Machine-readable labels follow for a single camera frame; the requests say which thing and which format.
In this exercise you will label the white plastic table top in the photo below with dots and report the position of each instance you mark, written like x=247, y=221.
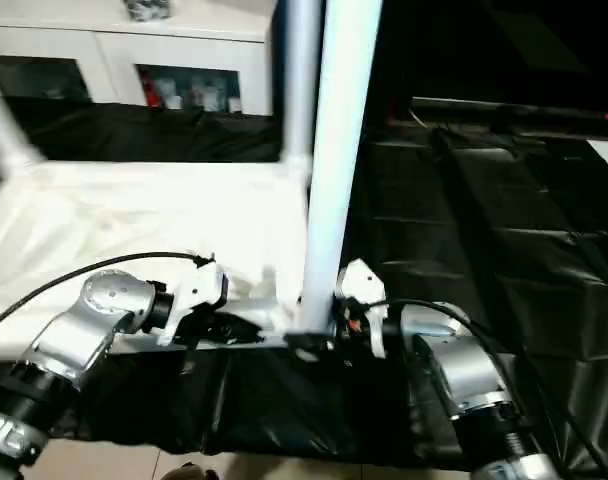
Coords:
x=134, y=210

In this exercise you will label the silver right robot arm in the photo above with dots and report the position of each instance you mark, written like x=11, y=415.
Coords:
x=464, y=360

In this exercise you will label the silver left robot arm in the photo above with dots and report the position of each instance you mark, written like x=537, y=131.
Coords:
x=84, y=330

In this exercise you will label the black glossy mat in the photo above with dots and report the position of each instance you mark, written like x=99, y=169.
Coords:
x=484, y=250

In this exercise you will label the small white cup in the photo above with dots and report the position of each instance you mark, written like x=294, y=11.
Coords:
x=234, y=105

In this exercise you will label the long black bar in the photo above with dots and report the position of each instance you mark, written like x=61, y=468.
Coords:
x=524, y=115

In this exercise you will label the white glass-door cabinet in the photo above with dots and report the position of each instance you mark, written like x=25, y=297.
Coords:
x=119, y=45

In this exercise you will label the large dark screen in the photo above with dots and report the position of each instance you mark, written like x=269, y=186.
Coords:
x=509, y=45

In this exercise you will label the dark bag of parts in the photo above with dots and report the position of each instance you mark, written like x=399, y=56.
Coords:
x=148, y=10

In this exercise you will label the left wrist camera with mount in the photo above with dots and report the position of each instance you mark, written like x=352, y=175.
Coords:
x=199, y=290

